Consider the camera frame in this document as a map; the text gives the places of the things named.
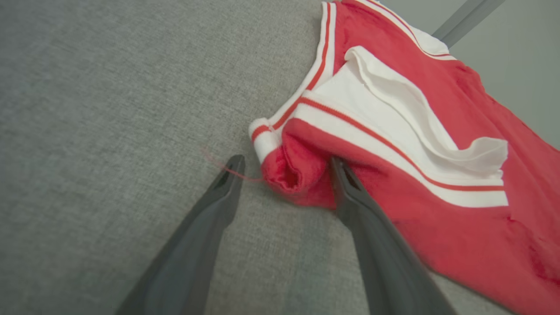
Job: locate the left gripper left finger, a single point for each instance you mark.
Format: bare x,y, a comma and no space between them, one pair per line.
188,262

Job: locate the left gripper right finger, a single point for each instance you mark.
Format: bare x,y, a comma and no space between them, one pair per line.
389,262

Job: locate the red jersey with white stripes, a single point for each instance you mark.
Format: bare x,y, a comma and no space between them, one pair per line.
459,245

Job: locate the grey metal post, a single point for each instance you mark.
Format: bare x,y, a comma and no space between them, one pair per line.
468,17

